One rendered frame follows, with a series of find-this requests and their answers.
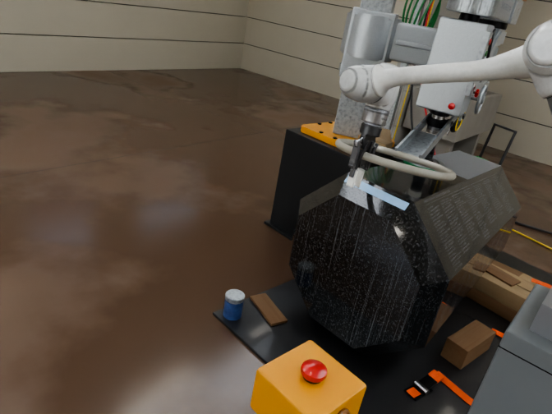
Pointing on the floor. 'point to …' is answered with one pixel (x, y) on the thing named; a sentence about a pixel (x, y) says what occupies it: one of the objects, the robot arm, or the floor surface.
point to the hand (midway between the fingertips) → (355, 177)
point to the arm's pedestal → (519, 367)
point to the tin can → (233, 305)
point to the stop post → (319, 402)
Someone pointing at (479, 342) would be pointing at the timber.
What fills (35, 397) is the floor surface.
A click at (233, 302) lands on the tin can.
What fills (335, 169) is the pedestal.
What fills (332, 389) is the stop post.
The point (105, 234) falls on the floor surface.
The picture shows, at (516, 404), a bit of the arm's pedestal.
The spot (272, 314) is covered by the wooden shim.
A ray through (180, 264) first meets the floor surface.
